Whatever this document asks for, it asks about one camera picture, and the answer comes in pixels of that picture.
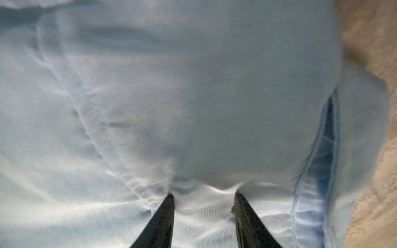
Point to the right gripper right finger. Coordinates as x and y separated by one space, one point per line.
250 230

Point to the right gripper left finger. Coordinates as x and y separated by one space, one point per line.
159 230

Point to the light blue long sleeve shirt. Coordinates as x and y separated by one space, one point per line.
107 107

